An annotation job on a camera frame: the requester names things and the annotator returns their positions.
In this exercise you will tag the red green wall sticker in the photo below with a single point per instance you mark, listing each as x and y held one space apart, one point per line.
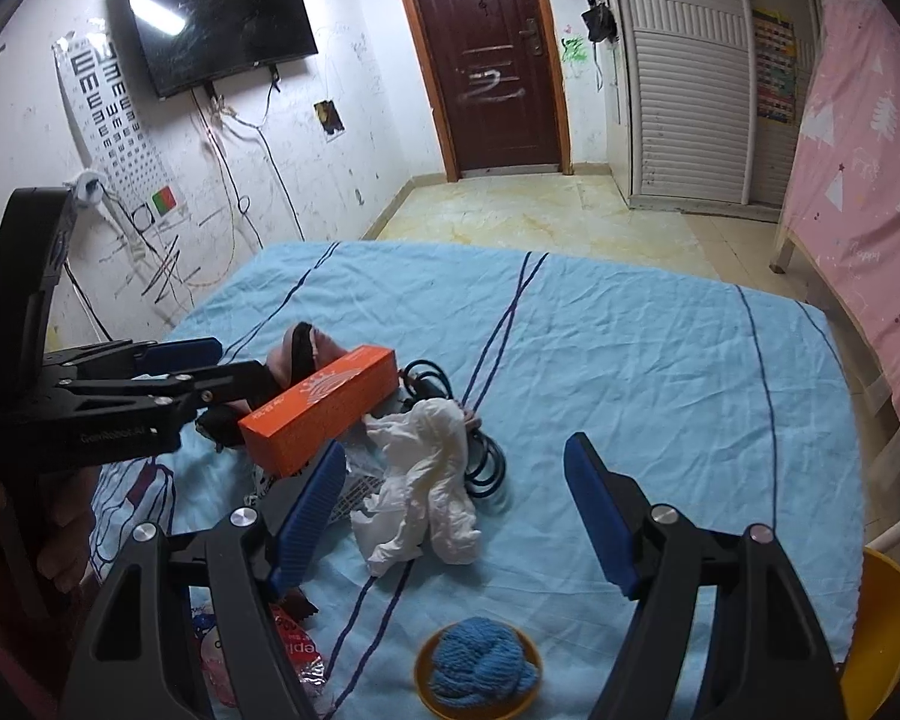
164 201

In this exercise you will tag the white louvred wardrobe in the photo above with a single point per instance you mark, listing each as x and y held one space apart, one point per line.
692 100

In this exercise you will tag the wall socket box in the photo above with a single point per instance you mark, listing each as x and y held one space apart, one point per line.
329 118

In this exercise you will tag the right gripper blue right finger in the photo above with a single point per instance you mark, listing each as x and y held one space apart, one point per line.
594 488

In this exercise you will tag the orange cardboard box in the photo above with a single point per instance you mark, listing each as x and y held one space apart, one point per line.
288 431

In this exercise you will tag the pink patterned bed curtain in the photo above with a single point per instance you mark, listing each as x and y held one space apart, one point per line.
842 204

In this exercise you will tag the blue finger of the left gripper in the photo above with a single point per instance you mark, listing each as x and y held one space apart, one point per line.
241 387
162 359

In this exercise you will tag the dark red wooden door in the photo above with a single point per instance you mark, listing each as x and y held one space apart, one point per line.
494 85

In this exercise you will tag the yellow plastic basin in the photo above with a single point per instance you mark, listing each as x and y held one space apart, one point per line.
872 669

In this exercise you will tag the blue yarn ball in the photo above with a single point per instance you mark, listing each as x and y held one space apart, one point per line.
479 662

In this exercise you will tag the black wall television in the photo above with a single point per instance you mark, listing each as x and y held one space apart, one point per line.
187 43

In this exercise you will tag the left hand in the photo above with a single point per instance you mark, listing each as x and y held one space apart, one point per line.
65 556

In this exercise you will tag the light blue bed sheet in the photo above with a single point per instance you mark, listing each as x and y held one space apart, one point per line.
727 402

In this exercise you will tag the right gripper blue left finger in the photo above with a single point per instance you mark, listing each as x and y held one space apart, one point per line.
308 514

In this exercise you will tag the eye test chart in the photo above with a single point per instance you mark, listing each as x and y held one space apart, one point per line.
110 130

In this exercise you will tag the colourful wall poster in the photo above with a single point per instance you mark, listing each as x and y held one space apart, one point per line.
775 62

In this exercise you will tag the white cloth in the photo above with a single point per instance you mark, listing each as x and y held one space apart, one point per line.
422 499

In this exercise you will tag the wooden bed frame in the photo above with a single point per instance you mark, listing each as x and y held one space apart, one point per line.
782 251

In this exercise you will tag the red snack wrapper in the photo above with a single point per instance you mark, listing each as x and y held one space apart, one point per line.
301 651

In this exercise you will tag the pink sock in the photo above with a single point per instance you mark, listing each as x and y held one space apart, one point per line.
304 350

